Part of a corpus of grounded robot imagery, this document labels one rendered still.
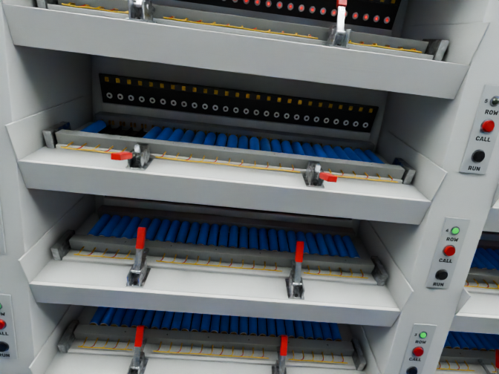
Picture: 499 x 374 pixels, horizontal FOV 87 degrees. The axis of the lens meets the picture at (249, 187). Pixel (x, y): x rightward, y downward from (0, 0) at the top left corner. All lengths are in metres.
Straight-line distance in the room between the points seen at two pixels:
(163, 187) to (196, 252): 0.15
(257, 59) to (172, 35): 0.11
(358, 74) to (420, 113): 0.17
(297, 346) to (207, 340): 0.18
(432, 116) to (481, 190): 0.13
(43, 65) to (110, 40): 0.14
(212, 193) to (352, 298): 0.30
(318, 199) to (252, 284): 0.19
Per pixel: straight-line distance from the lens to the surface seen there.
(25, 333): 0.61
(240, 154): 0.43
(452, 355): 0.79
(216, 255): 0.51
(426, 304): 0.57
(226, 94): 0.54
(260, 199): 0.40
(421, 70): 0.46
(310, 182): 0.40
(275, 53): 0.39
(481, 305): 0.67
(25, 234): 0.53
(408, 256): 0.53
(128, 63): 0.63
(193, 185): 0.40
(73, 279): 0.53
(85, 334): 0.67
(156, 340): 0.64
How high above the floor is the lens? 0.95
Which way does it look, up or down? 13 degrees down
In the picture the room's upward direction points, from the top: 6 degrees clockwise
